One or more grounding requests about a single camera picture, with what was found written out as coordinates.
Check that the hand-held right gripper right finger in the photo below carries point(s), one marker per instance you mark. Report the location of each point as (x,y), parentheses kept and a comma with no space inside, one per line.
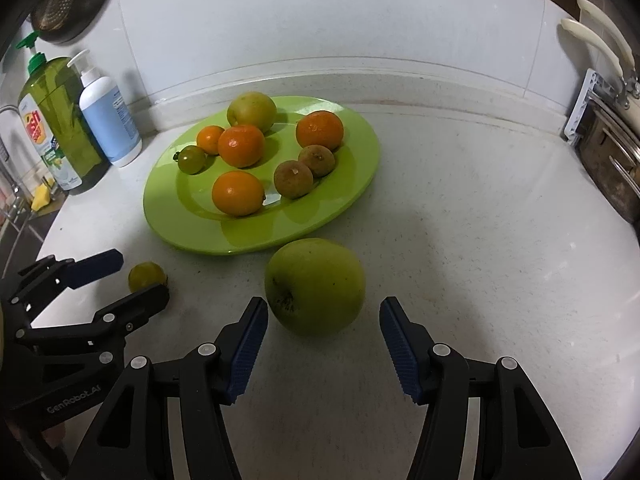
(402,355)

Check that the metal faucet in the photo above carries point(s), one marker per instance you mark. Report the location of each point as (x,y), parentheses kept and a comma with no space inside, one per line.
(7,109)

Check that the person's left hand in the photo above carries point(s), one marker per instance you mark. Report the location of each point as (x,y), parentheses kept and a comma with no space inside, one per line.
(52,440)

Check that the brown round fruit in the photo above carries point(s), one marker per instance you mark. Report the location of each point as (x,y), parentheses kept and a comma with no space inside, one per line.
(316,160)
(293,178)

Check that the green plate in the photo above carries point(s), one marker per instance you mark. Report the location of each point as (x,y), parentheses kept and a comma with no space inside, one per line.
(325,200)

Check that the black round pan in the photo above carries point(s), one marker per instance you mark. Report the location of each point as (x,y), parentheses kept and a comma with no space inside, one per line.
(95,5)

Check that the yellow sponge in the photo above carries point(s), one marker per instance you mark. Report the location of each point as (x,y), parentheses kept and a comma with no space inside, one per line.
(41,198)

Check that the green dish soap bottle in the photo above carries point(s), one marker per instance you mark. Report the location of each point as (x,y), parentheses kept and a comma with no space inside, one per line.
(55,120)

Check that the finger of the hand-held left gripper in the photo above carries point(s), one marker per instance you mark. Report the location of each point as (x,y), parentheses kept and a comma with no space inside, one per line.
(95,267)
(142,305)

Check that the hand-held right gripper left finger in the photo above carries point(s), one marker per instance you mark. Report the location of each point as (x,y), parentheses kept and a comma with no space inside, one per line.
(245,355)

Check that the white blue pump bottle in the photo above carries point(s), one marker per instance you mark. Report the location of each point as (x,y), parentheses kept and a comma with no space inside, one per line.
(110,120)

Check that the small orange mandarin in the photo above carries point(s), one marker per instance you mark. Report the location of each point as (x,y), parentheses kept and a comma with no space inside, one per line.
(210,139)

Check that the white rack bracket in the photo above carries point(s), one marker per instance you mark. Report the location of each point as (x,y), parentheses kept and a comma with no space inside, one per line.
(580,110)

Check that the green apple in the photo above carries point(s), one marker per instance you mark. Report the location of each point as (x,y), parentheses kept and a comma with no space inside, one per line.
(315,286)

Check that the steel tray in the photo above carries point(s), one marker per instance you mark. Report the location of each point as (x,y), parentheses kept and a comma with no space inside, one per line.
(612,170)

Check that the yellow-green apple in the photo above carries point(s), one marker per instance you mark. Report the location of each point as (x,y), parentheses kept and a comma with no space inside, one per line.
(251,110)

